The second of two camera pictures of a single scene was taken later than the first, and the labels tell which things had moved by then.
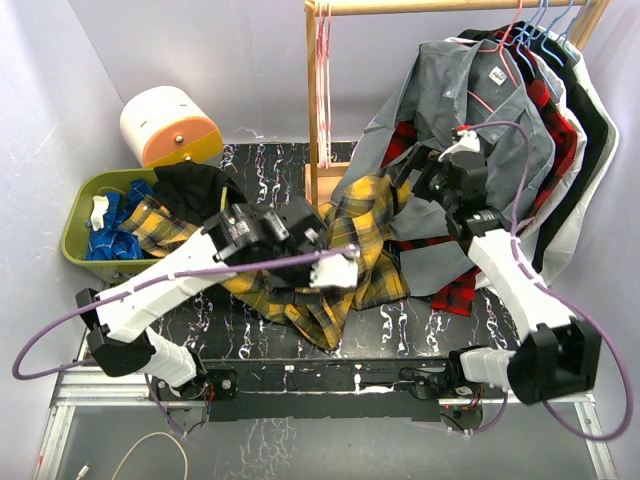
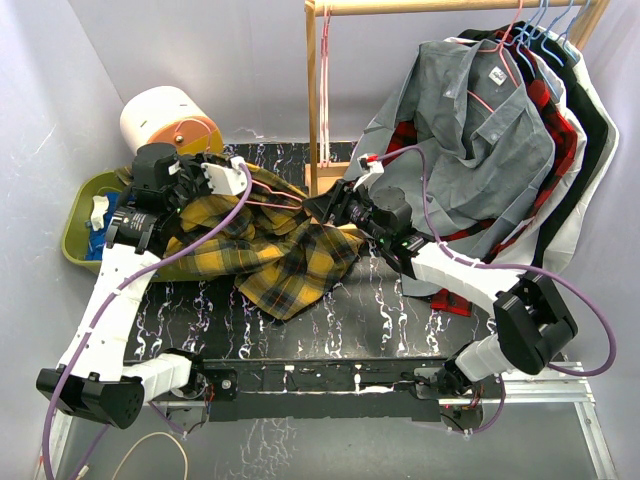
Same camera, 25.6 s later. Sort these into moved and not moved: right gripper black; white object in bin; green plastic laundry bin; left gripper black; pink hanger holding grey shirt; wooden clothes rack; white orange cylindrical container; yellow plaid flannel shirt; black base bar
Moved: right gripper black; yellow plaid flannel shirt; left gripper black
Not moved: wooden clothes rack; white orange cylindrical container; white object in bin; green plastic laundry bin; black base bar; pink hanger holding grey shirt
